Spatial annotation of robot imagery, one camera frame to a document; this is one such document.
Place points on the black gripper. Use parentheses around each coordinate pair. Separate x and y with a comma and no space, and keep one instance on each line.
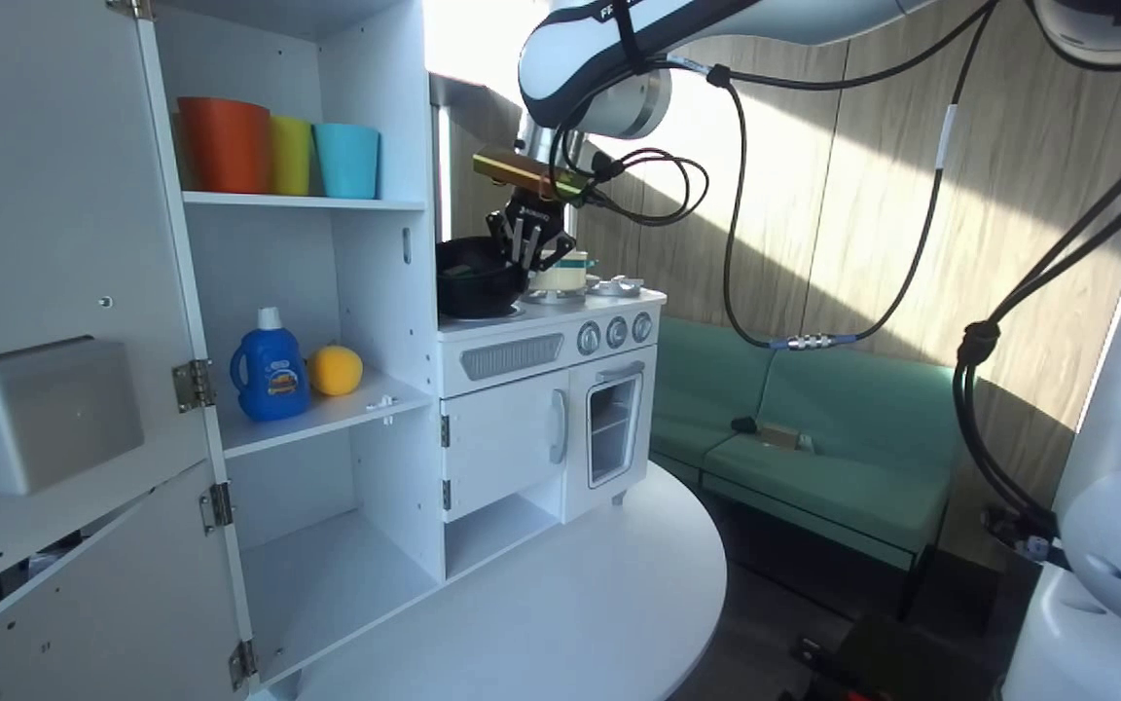
(530,233)

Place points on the black bowl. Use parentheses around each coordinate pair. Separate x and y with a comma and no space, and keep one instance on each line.
(472,279)

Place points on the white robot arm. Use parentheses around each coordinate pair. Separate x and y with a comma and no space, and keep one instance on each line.
(604,69)

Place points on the white bowl green stripe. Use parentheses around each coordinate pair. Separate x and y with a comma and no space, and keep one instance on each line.
(568,275)

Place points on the teal cup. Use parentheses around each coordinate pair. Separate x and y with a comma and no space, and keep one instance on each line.
(349,163)

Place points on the yellow lemon toy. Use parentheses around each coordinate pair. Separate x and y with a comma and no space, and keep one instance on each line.
(336,372)

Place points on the yellow-green cup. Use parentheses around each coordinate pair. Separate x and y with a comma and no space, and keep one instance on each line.
(293,156)

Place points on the white toy kitchen set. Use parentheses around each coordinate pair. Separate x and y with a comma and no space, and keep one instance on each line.
(466,438)

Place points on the blue detergent bottle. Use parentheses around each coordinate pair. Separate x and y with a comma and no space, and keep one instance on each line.
(266,372)

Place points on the orange cup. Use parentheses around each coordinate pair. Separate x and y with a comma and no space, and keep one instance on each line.
(228,147)

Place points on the round white table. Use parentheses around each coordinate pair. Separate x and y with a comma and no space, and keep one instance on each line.
(616,604)

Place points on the green bench couch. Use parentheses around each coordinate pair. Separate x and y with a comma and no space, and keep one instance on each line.
(842,442)

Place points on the white cabinet door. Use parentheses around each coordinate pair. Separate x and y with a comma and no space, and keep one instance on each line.
(113,575)

